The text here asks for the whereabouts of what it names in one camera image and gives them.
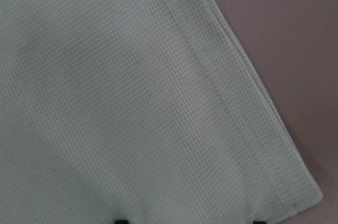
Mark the green long sleeve shirt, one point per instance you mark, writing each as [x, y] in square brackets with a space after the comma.
[147, 111]

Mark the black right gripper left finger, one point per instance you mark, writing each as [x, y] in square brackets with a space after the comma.
[122, 221]

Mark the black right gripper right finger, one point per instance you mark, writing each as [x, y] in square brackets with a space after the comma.
[259, 222]

